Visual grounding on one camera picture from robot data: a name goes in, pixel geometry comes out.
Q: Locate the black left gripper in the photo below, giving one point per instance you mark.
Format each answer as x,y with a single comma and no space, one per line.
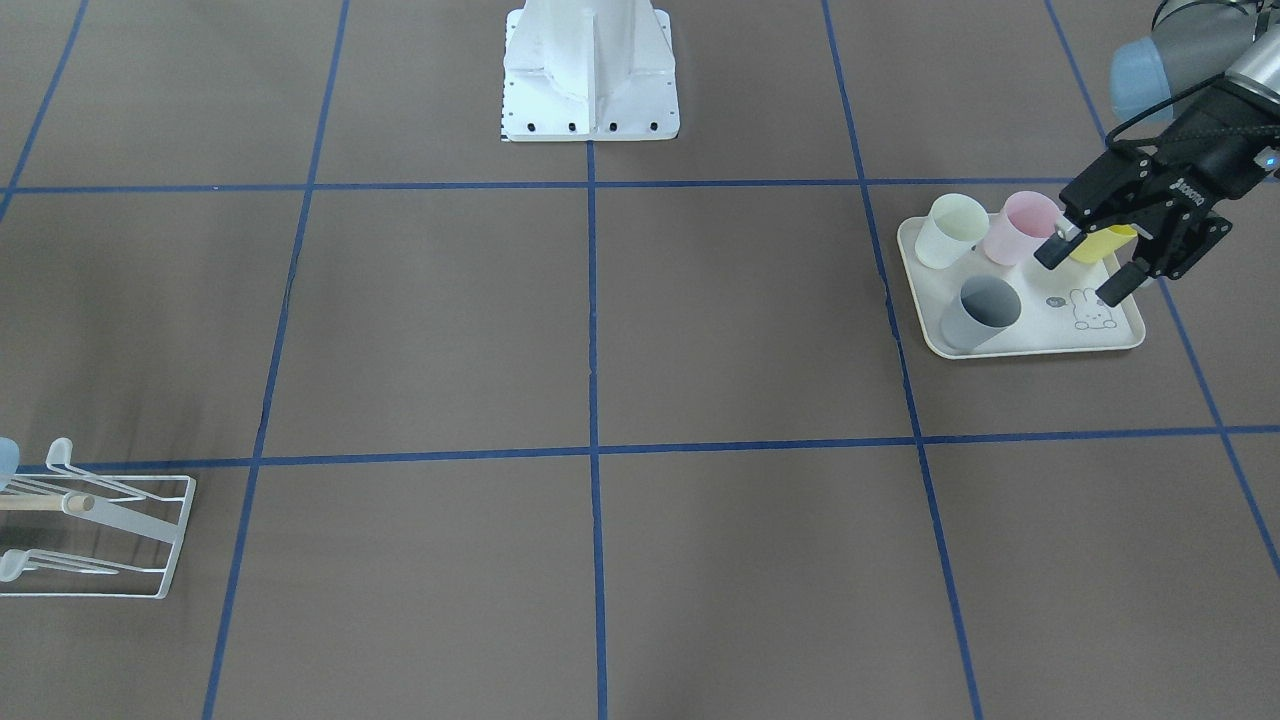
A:
1203,176

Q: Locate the light blue plastic cup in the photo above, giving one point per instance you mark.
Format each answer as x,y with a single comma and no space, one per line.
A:
9,461

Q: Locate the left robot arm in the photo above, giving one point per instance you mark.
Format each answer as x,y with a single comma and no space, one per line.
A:
1193,48

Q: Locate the yellow plastic cup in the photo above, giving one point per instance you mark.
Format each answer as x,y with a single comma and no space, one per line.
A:
1099,245

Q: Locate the pink plastic cup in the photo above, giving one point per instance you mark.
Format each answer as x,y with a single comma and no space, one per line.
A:
1023,223

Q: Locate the grey plastic cup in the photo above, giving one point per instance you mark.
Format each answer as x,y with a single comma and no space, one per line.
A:
984,306

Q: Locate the pale green plastic cup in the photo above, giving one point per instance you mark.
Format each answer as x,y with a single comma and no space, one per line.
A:
954,225

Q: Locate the cream plastic tray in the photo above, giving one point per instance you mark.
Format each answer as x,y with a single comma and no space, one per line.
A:
1059,310

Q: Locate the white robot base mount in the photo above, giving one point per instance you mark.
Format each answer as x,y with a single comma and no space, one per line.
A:
589,71

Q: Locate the white wire cup rack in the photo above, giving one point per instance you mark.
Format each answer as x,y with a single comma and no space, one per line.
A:
70,532

